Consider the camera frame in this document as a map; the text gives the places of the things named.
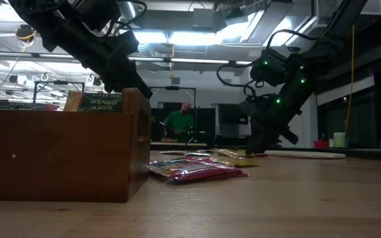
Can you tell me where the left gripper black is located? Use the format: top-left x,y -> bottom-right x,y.
87,30 -> 153,99

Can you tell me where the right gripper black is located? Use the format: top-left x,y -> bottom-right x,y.
239,94 -> 300,156

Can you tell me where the wooden tea organizer box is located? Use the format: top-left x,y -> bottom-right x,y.
0,87 -> 151,204

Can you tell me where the black low table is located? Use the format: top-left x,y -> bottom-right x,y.
215,134 -> 248,148

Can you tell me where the black monitor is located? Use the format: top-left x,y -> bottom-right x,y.
217,104 -> 248,126

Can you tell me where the round woven white mat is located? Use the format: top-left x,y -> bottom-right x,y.
265,150 -> 347,160

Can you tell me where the person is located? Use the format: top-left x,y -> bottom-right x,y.
163,101 -> 194,143

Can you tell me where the long ceiling light bar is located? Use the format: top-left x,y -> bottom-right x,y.
127,56 -> 254,66

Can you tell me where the pale green cup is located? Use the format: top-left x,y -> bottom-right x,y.
333,132 -> 347,149

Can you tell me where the silver round air duct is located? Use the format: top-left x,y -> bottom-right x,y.
120,0 -> 138,20

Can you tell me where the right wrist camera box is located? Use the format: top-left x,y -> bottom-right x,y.
249,48 -> 292,87

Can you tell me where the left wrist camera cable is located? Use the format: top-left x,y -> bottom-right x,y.
114,0 -> 149,34

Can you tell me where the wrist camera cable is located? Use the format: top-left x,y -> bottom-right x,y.
216,61 -> 267,97
114,0 -> 149,34

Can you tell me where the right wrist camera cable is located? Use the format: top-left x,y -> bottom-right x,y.
216,61 -> 267,97

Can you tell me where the hanging cord reel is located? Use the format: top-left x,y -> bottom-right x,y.
15,23 -> 39,44

